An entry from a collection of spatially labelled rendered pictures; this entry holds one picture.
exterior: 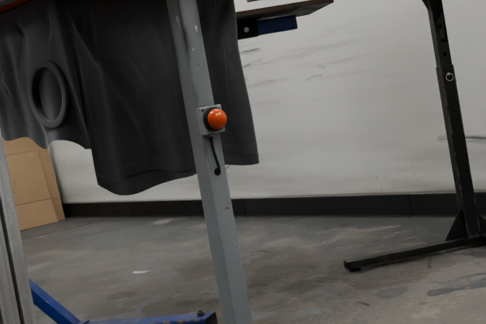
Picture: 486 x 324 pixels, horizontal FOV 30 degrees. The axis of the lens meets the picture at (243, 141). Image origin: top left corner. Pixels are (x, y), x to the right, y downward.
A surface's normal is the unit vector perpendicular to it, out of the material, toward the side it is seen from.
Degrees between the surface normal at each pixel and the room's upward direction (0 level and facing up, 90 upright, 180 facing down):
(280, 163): 90
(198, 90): 90
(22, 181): 78
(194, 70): 90
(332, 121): 90
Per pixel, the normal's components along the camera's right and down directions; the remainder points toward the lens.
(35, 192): 0.57, -0.27
